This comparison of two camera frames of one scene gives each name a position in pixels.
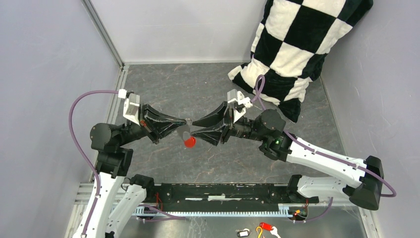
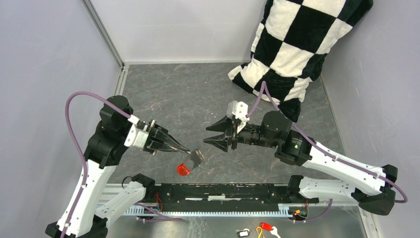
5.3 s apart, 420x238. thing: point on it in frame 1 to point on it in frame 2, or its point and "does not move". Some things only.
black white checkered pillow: (293, 39) does not move
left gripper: (162, 130) to (157, 133)
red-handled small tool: (184, 131) to (183, 169)
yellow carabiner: (259, 236) does not move
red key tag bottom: (266, 226) does not move
